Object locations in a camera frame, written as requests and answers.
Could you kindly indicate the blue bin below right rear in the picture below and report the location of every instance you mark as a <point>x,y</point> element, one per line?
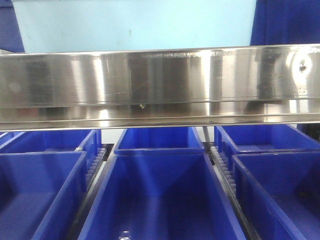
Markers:
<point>255,139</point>

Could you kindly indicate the light teal plastic bin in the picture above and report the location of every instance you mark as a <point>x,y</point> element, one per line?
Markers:
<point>121,25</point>

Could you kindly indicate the stainless steel shelf front rail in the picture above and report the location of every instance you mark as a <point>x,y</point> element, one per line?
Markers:
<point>268,84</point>

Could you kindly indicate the lower roller track right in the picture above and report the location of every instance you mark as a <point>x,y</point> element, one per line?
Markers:
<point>229,186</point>

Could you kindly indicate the blue bin below centre rear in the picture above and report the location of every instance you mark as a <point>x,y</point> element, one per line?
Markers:
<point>159,140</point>

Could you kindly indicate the lower rail left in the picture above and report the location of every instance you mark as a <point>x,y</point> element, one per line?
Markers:
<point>94,179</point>

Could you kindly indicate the blue bin below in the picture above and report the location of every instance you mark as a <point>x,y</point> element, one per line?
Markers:
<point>255,139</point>
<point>40,193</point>
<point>159,140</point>
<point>88,140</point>
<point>279,193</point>
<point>161,197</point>

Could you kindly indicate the blue bin behind left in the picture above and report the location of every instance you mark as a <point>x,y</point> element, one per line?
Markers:
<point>10,36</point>

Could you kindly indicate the blue bin behind right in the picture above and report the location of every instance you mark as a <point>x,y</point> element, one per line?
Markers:
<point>286,22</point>

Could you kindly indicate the blue bin below left rear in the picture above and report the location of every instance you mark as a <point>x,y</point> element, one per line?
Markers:
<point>88,140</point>

